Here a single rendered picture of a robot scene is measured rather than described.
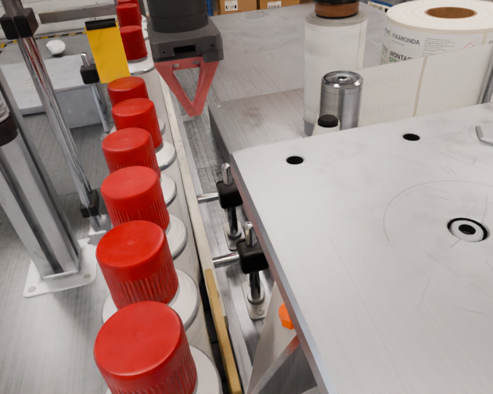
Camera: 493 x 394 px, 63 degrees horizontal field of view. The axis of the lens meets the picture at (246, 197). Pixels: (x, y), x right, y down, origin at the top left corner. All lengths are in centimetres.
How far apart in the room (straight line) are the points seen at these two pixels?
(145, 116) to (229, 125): 42
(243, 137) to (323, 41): 21
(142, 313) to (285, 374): 6
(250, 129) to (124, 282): 54
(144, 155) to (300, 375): 17
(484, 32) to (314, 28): 26
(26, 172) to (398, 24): 58
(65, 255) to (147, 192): 34
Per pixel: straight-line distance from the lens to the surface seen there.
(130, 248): 19
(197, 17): 42
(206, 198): 51
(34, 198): 50
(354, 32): 59
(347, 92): 38
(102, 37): 43
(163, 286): 20
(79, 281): 56
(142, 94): 37
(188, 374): 17
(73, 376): 48
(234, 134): 70
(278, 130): 70
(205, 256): 42
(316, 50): 60
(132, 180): 24
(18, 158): 48
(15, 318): 56
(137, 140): 28
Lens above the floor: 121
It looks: 37 degrees down
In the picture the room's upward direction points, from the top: 5 degrees counter-clockwise
